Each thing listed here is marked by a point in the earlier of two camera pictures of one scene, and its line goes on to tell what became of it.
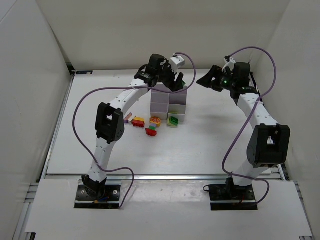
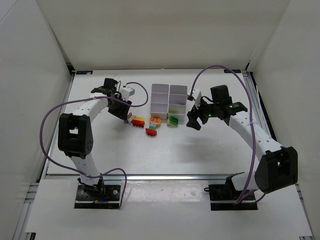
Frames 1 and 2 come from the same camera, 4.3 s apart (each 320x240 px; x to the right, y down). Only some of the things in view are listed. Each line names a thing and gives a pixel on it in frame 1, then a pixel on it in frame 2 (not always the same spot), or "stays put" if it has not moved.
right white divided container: [177, 101] stays put
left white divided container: [159, 108] stays put
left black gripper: [171, 77] → [120, 110]
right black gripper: [215, 79] → [196, 113]
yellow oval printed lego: [155, 120] stays put
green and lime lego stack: [172, 121] stays put
